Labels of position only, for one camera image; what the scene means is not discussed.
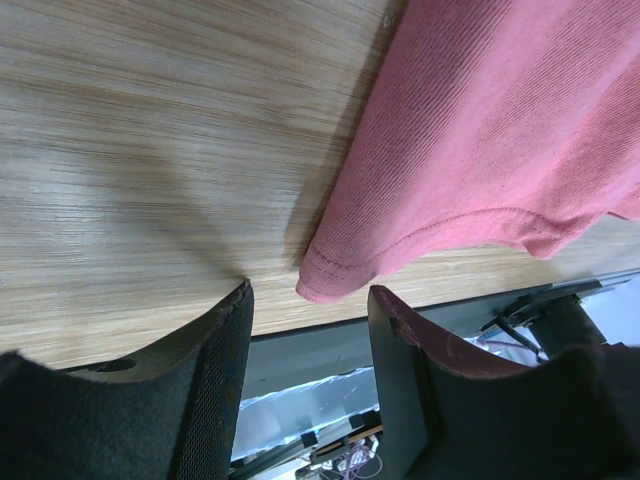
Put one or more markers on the salmon red t-shirt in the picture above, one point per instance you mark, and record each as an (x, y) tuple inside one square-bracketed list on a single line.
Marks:
[(491, 122)]

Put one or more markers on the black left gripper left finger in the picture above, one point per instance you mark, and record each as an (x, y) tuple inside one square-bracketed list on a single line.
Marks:
[(166, 411)]

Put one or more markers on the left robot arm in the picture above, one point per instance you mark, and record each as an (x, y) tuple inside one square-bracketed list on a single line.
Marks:
[(449, 409)]

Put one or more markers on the aluminium front rail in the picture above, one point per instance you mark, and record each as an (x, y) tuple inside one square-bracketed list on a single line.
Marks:
[(317, 421)]

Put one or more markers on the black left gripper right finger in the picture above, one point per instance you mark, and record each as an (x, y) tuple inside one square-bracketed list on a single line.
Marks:
[(451, 410)]

